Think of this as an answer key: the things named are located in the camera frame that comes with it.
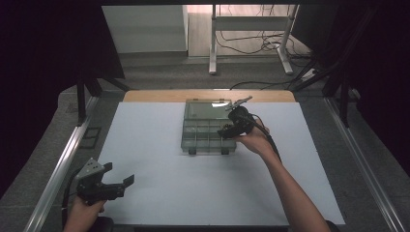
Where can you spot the white cabinet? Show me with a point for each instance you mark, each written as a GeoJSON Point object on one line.
{"type": "Point", "coordinates": [145, 29]}

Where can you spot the black floor socket plate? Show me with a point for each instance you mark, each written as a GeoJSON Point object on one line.
{"type": "Point", "coordinates": [90, 138]}

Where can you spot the person's left hand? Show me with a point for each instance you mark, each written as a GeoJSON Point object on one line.
{"type": "Point", "coordinates": [80, 216]}

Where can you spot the dark curtain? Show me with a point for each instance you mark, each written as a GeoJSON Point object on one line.
{"type": "Point", "coordinates": [383, 80]}
{"type": "Point", "coordinates": [42, 64]}

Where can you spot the clear plastic organizer box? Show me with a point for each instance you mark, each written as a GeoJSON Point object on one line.
{"type": "Point", "coordinates": [203, 135]}

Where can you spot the white desk frame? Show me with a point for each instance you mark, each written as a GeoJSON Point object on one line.
{"type": "Point", "coordinates": [251, 23]}

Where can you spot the person's right hand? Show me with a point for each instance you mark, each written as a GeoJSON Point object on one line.
{"type": "Point", "coordinates": [256, 141]}

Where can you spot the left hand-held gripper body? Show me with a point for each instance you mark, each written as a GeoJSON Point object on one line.
{"type": "Point", "coordinates": [96, 190]}

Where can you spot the wooden table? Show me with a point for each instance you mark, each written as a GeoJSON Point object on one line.
{"type": "Point", "coordinates": [154, 96]}

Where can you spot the black metal stand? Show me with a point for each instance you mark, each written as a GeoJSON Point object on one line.
{"type": "Point", "coordinates": [345, 96]}
{"type": "Point", "coordinates": [82, 96]}

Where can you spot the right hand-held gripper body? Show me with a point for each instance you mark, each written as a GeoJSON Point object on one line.
{"type": "Point", "coordinates": [241, 121]}

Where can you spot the white table mat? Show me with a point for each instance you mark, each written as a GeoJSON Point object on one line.
{"type": "Point", "coordinates": [161, 161]}

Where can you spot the white power strip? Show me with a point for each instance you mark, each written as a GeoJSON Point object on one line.
{"type": "Point", "coordinates": [308, 75]}

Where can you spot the aluminium rail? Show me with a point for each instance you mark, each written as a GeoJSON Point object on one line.
{"type": "Point", "coordinates": [364, 161]}
{"type": "Point", "coordinates": [61, 167]}

